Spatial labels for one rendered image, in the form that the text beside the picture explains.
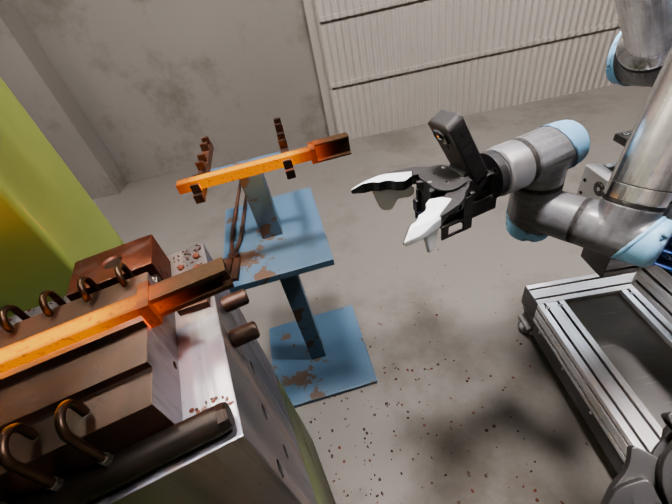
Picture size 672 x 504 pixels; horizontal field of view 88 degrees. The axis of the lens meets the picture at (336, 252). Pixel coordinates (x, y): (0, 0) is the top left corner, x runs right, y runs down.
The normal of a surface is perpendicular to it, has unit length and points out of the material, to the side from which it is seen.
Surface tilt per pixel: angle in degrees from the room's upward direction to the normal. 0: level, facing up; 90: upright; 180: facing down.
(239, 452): 90
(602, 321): 0
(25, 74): 90
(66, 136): 90
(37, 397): 0
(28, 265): 90
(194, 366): 0
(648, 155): 68
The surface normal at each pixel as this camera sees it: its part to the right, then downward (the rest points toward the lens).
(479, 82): 0.07, 0.64
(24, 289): 0.39, 0.55
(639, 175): -0.80, 0.18
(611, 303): -0.18, -0.74
